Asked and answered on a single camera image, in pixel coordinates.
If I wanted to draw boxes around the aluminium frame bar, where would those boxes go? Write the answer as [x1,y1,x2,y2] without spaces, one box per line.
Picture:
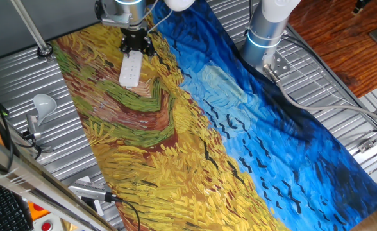
[0,130,117,231]

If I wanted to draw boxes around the Van Gogh painting cloth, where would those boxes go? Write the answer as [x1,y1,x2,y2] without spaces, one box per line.
[50,0,377,231]

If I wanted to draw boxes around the small gray ribbed camera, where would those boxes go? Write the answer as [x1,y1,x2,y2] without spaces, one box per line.
[26,114,42,141]

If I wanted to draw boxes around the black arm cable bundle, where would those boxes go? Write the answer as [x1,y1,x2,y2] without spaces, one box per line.
[246,0,255,36]

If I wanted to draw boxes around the black camera cable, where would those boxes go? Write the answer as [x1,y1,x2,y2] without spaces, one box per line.
[111,194,142,231]

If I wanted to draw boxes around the aluminium corner bracket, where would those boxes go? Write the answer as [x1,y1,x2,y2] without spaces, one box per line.
[357,123,377,154]

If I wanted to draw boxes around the white four-button power strip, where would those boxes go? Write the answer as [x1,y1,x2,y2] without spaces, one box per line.
[118,50,144,89]

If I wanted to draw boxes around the silver bar-shaped camera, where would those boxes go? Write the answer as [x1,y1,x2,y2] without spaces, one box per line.
[68,181,122,203]

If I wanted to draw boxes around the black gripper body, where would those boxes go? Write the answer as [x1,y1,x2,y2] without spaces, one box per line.
[120,27,153,54]

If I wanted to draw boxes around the thick gray robot cable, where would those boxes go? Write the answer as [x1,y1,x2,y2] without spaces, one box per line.
[262,64,377,128]

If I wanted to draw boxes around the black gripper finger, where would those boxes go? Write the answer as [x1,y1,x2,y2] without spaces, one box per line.
[119,37,132,58]
[142,35,156,58]

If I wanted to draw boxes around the orange emergency stop box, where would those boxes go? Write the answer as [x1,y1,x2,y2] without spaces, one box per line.
[28,201,51,221]

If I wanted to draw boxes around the metal pole with black base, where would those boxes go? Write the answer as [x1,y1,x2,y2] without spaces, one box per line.
[10,0,54,58]

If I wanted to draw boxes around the gray box red button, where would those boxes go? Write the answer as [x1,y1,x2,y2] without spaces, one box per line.
[31,214,64,231]

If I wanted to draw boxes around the black keyboard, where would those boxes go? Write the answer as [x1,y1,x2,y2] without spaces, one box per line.
[0,177,35,231]

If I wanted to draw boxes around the gray wrist camera with bracket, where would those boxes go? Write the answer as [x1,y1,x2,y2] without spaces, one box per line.
[94,0,132,28]

